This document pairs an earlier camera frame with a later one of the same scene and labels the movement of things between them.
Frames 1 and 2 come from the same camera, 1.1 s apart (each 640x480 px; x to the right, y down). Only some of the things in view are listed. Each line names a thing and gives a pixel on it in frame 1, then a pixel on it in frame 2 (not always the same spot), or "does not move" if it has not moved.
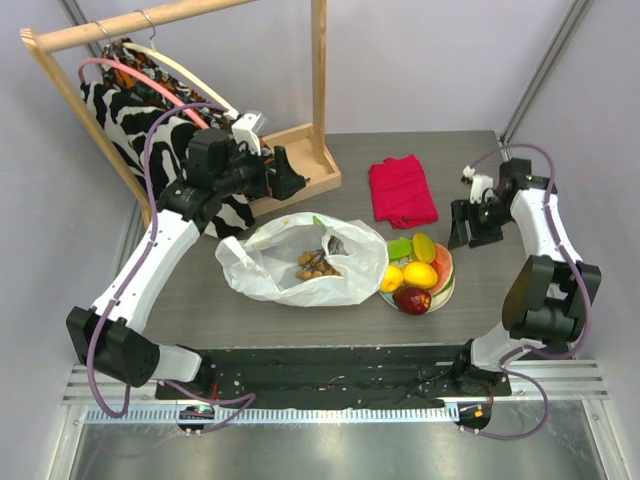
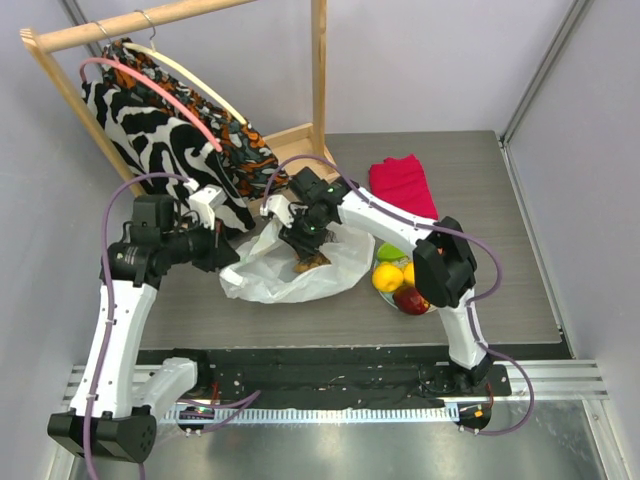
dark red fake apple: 412,300 does not move
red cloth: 402,193 does not move
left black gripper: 283,182 → 219,252
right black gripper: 478,226 → 304,240
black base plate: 333,377 does not move
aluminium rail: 579,380 does not move
